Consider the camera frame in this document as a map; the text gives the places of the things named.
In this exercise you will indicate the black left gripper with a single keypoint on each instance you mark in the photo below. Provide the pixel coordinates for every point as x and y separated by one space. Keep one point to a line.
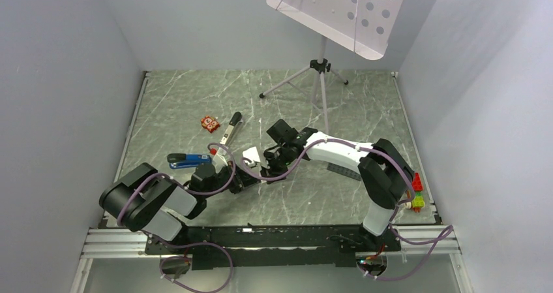
241 179

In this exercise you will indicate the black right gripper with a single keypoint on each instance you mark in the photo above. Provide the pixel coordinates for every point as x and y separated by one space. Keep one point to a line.
271 171

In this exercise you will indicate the black silver stapler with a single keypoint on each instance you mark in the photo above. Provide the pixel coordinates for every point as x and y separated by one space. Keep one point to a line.
234 126

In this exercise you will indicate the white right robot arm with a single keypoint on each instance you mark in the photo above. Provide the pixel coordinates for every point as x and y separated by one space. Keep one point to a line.
382 169

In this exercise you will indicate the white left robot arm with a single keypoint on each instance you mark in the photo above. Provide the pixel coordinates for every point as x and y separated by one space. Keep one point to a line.
148 201

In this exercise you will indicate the blue black stapler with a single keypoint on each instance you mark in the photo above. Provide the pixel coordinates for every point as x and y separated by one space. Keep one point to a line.
183 160

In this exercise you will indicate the red cartoon eraser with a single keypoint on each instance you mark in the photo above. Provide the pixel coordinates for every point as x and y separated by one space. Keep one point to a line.
210 123

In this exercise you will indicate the dark grey lego baseplate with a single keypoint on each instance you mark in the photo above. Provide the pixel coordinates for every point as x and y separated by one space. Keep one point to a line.
343 171

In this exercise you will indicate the colourful lego toy car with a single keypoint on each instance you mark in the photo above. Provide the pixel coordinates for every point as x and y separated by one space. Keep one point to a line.
418 202

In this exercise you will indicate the white perforated music stand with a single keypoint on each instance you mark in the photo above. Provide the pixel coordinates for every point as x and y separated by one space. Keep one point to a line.
361 26

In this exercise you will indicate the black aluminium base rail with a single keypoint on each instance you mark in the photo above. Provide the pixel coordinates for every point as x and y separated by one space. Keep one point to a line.
211 247

